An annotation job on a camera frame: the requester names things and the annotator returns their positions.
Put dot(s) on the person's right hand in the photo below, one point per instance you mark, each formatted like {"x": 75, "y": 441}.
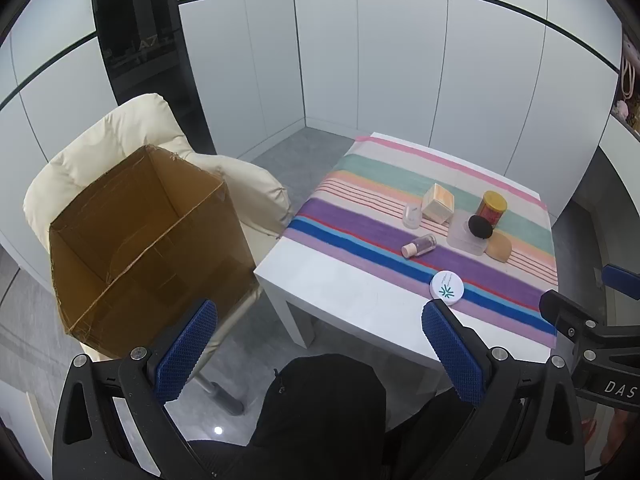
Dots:
{"x": 611, "y": 440}

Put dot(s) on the white side table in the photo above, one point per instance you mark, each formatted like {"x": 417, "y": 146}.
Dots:
{"x": 295, "y": 320}

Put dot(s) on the brown cardboard box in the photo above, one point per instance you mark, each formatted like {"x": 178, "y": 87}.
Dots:
{"x": 150, "y": 240}

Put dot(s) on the clear plastic oval case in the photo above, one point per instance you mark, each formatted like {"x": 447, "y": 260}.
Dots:
{"x": 412, "y": 217}

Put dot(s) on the small beige box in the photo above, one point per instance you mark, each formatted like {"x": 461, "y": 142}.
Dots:
{"x": 436, "y": 202}

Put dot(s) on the pink plush toy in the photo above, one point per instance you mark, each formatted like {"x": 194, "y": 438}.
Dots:
{"x": 622, "y": 110}

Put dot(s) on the jar with yellow lid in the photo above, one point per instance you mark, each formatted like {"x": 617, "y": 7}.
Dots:
{"x": 492, "y": 205}

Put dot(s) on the black glass wall panel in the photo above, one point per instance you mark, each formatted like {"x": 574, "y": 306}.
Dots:
{"x": 145, "y": 35}

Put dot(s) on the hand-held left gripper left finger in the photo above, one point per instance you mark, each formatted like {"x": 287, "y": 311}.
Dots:
{"x": 187, "y": 350}

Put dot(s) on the small bottle with beige cap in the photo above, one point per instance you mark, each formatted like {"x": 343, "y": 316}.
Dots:
{"x": 422, "y": 245}

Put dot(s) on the striped multicolour cloth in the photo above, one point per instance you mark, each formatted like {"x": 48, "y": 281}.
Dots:
{"x": 360, "y": 220}

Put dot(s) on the cream padded chair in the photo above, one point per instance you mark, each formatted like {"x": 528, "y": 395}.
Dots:
{"x": 125, "y": 130}

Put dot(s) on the white wall shelf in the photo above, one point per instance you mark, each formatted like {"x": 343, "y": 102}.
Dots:
{"x": 620, "y": 135}

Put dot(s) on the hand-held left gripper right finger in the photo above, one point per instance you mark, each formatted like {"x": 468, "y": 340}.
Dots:
{"x": 452, "y": 355}

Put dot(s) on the black makeup puff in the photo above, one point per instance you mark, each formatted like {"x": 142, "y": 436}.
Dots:
{"x": 481, "y": 226}

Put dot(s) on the white round compact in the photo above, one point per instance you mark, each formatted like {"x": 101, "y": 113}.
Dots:
{"x": 446, "y": 287}

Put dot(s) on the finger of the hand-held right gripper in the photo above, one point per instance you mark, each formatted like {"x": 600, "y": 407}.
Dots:
{"x": 620, "y": 276}
{"x": 565, "y": 310}

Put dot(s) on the beige makeup sponge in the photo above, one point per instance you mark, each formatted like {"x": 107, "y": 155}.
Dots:
{"x": 500, "y": 248}

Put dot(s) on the translucent square plastic container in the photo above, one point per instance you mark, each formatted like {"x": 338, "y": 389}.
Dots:
{"x": 460, "y": 240}

